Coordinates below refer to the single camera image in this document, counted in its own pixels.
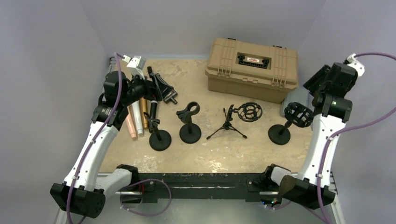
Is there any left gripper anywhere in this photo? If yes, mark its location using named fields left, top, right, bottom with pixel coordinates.
left=120, top=70, right=173, bottom=106

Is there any black microphone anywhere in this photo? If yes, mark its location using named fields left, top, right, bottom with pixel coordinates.
left=148, top=100, right=158, bottom=121

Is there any gold microphone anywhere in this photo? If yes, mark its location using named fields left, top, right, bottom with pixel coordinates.
left=139, top=98, right=149, bottom=129

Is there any white microphone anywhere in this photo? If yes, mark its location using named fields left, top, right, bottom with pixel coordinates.
left=132, top=101, right=144, bottom=136

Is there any black shock-mount round stand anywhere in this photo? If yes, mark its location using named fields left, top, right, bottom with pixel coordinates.
left=268, top=102, right=313, bottom=145

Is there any pink microphone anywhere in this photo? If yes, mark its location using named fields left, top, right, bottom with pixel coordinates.
left=125, top=106, right=138, bottom=140

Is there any black clip mic stand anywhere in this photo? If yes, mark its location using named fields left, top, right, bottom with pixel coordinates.
left=143, top=112, right=172, bottom=151

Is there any black tripod shock-mount stand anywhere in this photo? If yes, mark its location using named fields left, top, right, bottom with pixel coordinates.
left=206, top=102, right=263, bottom=140

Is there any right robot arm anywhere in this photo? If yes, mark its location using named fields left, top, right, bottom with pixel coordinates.
left=262, top=62, right=365, bottom=210

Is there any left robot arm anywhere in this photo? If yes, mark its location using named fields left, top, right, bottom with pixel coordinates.
left=50, top=71, right=166, bottom=224

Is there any grey pad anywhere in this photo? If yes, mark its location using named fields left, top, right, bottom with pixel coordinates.
left=280, top=87, right=312, bottom=117

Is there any small black cylinder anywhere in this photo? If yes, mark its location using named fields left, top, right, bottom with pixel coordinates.
left=147, top=66, right=153, bottom=74

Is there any tan plastic case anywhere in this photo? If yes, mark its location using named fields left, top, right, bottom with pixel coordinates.
left=205, top=38, right=299, bottom=104

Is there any dark metal L bracket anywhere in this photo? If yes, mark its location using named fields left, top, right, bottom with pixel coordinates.
left=163, top=85, right=178, bottom=105

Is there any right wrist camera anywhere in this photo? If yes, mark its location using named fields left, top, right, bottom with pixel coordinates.
left=344, top=54, right=365, bottom=77

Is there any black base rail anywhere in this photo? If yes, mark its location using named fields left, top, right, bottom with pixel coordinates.
left=119, top=173, right=282, bottom=203

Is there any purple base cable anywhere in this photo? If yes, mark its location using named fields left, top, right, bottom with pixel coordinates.
left=119, top=178, right=173, bottom=217

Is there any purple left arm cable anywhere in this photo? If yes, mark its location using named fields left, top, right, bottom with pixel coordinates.
left=66, top=52, right=124, bottom=224

